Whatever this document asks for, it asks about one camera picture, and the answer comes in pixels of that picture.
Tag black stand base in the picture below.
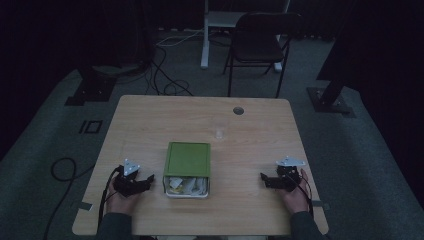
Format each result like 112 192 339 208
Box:
64 65 118 107

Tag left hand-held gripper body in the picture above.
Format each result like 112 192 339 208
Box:
113 158 142 198

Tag tangled black floor cables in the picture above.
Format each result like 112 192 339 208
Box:
143 43 195 98

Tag right hand-held gripper cable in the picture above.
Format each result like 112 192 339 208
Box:
291 173 315 218

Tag left hand-held gripper cable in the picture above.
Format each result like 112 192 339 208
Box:
97 166 122 231

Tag white floor cable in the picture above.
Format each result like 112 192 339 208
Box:
155 29 205 48

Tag person's left hand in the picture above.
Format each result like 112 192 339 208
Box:
105 186 142 217

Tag black floor cable loop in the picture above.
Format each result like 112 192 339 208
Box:
42 157 96 240

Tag metal bin with green lid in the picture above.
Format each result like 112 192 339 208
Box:
162 141 212 200

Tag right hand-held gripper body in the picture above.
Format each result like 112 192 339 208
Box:
275 156 307 193

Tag white desk frame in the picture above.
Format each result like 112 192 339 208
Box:
200 0 292 73

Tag hand-held gripper cable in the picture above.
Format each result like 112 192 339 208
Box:
291 173 315 218
97 166 122 231

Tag black folding chair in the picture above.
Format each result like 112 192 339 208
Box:
222 11 304 99

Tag person's right hand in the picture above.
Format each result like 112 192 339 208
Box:
279 168 312 215

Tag crumpled white paper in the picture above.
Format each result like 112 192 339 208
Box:
166 176 208 196

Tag black stand with base plate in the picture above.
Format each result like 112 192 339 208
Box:
306 0 357 119

